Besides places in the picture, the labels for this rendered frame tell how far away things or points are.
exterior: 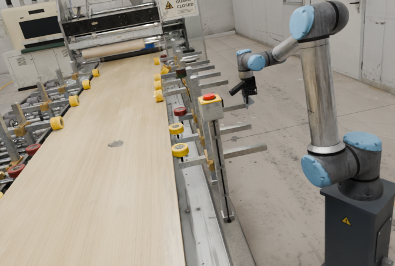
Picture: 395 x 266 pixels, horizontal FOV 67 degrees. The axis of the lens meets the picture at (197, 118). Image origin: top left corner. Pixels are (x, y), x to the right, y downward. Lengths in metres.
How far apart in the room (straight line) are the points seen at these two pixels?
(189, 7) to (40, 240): 3.33
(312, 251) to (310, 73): 1.23
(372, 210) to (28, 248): 1.31
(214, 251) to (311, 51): 0.86
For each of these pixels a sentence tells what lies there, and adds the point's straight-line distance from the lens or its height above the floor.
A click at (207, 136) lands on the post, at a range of 1.35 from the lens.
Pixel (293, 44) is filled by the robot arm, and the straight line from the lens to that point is 1.58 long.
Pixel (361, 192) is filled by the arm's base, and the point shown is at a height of 0.64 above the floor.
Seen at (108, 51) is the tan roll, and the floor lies 1.03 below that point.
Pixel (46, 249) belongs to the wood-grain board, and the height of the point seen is 0.90.
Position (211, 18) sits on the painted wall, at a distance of 10.60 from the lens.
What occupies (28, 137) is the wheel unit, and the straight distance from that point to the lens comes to 2.23.
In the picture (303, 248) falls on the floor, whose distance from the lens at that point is 2.14.
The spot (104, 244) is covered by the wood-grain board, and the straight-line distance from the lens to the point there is 1.04.
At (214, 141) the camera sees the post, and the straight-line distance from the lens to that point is 1.07.
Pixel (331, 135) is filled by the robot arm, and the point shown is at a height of 0.95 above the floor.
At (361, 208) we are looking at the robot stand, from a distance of 1.51.
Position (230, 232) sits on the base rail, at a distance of 1.23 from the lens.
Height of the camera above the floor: 1.56
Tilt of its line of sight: 23 degrees down
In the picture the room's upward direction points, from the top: 10 degrees counter-clockwise
